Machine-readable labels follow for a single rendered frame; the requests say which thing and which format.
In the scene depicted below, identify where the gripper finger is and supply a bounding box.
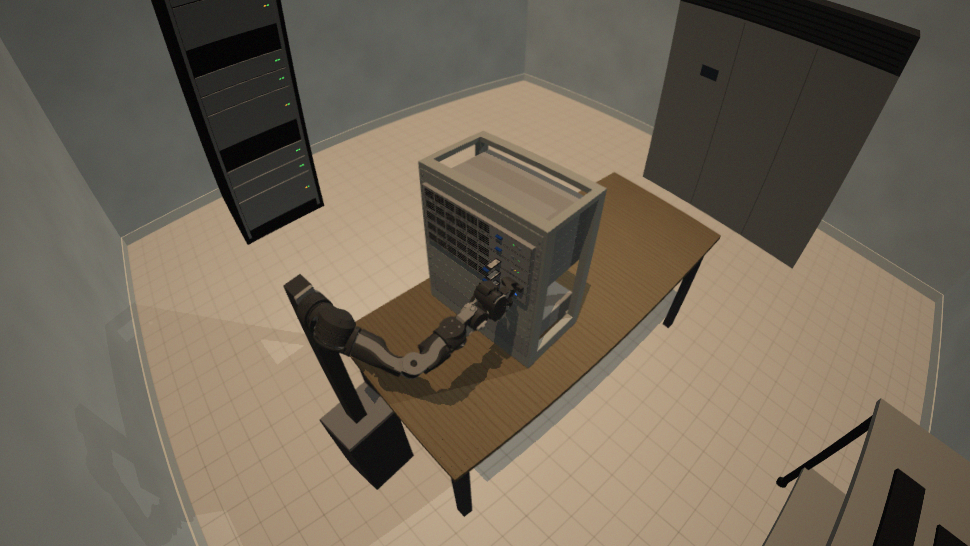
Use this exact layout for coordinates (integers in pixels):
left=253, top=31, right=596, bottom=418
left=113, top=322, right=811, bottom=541
left=505, top=286, right=523, bottom=312
left=494, top=277, right=524, bottom=304

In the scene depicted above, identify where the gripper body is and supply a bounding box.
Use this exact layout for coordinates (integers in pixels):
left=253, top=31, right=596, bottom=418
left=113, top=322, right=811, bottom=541
left=470, top=280, right=506, bottom=321

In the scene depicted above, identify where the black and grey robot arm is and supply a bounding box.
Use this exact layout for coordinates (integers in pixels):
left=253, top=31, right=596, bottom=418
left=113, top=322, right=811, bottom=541
left=294, top=285, right=488, bottom=379

